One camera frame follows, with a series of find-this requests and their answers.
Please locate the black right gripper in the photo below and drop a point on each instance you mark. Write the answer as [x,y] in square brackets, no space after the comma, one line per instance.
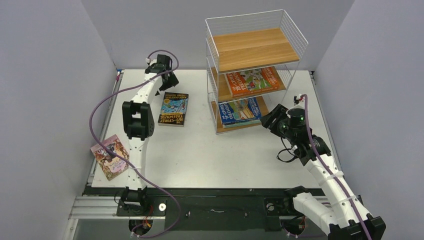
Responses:
[274,116]

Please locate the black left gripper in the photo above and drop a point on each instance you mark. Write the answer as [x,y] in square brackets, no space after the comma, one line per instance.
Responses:
[172,82]

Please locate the blue 91-storey treehouse book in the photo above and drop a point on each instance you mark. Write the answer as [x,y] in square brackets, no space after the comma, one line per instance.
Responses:
[240,111]

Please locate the black 169-storey treehouse book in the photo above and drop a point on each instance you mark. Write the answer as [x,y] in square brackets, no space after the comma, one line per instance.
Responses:
[173,109]

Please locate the yellow Brideshead Revisited book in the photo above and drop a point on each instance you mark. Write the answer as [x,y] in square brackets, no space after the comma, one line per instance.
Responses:
[240,124]

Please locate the orange 78-storey treehouse book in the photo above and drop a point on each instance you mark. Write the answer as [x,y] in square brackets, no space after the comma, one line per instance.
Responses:
[254,81]

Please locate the white wire wooden shelf rack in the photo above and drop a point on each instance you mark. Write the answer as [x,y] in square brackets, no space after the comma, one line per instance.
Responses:
[249,57]

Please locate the pink book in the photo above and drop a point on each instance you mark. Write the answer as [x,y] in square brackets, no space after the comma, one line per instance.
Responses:
[111,165]

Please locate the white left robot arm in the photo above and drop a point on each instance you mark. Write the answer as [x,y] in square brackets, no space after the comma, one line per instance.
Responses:
[139,126]

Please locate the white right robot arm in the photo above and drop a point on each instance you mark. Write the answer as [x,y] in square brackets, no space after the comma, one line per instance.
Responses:
[328,185]

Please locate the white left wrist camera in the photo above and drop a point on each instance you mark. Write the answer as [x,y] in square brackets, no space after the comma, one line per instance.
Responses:
[150,61]

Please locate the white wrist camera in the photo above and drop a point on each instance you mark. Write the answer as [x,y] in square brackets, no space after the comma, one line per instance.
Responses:
[299,101]
[150,61]

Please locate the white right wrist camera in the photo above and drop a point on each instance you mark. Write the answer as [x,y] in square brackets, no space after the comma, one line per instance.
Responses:
[299,101]

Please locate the aluminium frame rail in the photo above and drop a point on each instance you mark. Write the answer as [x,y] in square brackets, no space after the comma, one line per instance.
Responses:
[299,213]

